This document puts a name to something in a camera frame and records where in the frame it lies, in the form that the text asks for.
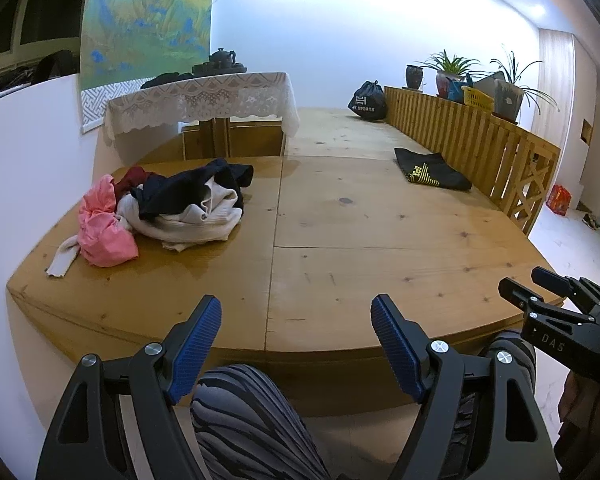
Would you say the pink t-shirt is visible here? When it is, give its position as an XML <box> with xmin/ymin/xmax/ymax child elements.
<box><xmin>78</xmin><ymin>174</ymin><xmax>138</xmax><ymax>268</ymax></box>

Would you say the red box on floor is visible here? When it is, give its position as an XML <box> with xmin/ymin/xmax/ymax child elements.
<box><xmin>546</xmin><ymin>184</ymin><xmax>571</xmax><ymax>217</ymax></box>

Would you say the wooden slat fence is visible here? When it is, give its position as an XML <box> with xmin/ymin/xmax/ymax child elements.
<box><xmin>385</xmin><ymin>86</ymin><xmax>560</xmax><ymax>234</ymax></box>

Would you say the folded black sport shirt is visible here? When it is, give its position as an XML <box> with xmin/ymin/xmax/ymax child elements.
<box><xmin>394</xmin><ymin>148</ymin><xmax>472</xmax><ymax>192</ymax></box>

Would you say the potted spider plant grey pot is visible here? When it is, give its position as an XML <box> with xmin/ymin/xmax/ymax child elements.
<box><xmin>491</xmin><ymin>51</ymin><xmax>559</xmax><ymax>122</ymax></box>

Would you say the yellow plastic basket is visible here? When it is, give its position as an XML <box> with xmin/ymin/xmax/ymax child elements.
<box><xmin>462</xmin><ymin>84</ymin><xmax>494</xmax><ymax>114</ymax></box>

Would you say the blue bag on fence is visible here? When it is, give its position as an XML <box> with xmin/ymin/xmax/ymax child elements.
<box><xmin>446</xmin><ymin>74</ymin><xmax>474</xmax><ymax>104</ymax></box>

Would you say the potted green plant red pot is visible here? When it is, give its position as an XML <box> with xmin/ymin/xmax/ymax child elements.
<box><xmin>417</xmin><ymin>49</ymin><xmax>488</xmax><ymax>99</ymax></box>

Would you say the dark ceramic vase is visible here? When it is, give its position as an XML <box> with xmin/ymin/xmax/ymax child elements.
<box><xmin>405</xmin><ymin>64</ymin><xmax>424</xmax><ymax>91</ymax></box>

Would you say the dark navy garment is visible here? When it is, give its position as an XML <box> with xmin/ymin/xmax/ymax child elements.
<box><xmin>130</xmin><ymin>158</ymin><xmax>254</xmax><ymax>221</ymax></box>

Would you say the cream knit sweater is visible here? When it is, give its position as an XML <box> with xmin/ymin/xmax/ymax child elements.
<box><xmin>46</xmin><ymin>179</ymin><xmax>242</xmax><ymax>278</ymax></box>

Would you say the dark red garment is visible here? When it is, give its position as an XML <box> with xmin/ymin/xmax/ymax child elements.
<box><xmin>114</xmin><ymin>166</ymin><xmax>151</xmax><ymax>202</ymax></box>

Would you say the wooden low table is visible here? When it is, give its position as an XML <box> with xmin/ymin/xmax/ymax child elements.
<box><xmin>182</xmin><ymin>118</ymin><xmax>286</xmax><ymax>159</ymax></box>

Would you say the dark teapot set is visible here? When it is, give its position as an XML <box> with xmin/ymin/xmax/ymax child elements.
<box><xmin>192</xmin><ymin>48</ymin><xmax>247</xmax><ymax>77</ymax></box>

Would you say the landscape painting scroll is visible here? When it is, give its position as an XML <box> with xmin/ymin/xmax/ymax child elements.
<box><xmin>79</xmin><ymin>0</ymin><xmax>212</xmax><ymax>128</ymax></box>

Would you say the black sports drawstring bag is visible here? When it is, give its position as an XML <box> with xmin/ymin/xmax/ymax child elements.
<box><xmin>348</xmin><ymin>80</ymin><xmax>388</xmax><ymax>122</ymax></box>

